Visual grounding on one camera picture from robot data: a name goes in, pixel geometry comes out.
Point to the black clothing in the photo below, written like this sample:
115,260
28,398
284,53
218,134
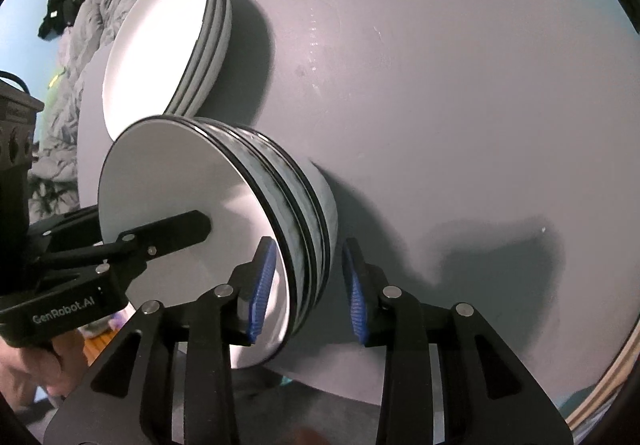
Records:
65,0

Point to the beige round rim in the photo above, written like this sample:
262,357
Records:
600,390

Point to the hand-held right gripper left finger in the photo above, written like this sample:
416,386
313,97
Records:
262,290

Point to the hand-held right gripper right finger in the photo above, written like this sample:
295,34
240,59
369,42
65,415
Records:
356,300

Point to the person's left hand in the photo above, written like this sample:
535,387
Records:
60,365

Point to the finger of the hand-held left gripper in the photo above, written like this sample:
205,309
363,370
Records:
175,230
70,227

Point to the neon green cloth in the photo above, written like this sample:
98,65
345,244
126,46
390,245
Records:
55,82

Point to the grey comforter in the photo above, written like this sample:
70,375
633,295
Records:
85,40

